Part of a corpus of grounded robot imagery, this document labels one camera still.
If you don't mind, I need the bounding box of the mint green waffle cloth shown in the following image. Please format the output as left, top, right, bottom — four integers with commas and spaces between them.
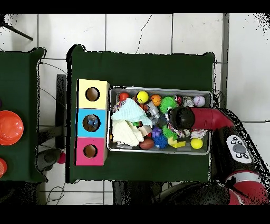
110, 97, 153, 127

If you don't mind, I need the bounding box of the colourful knotted rope toy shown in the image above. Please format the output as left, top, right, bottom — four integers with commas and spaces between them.
111, 100, 125, 113

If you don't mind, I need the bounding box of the cream waffle cloth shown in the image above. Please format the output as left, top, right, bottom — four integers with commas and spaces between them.
111, 119, 146, 147

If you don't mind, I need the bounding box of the yellow ball with seam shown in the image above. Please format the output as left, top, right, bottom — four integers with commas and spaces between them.
190, 137, 204, 150

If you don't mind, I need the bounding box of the wooden box with three holes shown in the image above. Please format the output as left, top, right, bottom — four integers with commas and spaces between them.
73, 79, 111, 166

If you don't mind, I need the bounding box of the smooth yellow ball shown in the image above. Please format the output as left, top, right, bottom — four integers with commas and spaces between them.
136, 91, 150, 104

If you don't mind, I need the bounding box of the small orange basketball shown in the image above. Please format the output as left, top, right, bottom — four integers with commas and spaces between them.
150, 94, 162, 107

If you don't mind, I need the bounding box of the green spiky toy with eyes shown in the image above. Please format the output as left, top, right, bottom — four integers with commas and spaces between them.
159, 96, 178, 115

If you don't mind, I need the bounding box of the silver drink can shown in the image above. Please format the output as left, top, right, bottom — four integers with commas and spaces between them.
182, 96, 194, 108

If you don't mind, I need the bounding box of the white baseball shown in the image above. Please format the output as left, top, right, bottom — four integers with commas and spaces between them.
192, 95, 206, 108

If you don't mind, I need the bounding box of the grey device with red knob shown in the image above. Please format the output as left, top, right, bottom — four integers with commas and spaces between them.
35, 147, 66, 172

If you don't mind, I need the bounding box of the orange plastic bowl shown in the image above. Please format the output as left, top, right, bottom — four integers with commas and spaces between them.
0, 110, 24, 146

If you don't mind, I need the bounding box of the black rod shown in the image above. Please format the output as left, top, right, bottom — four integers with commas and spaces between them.
0, 21, 34, 41

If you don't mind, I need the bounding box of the orange plastic cup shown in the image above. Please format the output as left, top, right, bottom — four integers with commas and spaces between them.
0, 157, 8, 179

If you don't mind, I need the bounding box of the silver wire mesh bin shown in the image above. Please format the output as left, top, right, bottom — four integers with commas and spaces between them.
107, 85, 213, 156

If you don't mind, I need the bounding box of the thin black cable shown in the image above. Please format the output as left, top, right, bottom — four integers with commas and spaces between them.
136, 14, 153, 54

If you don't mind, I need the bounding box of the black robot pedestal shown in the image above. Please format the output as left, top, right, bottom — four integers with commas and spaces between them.
112, 181, 161, 205

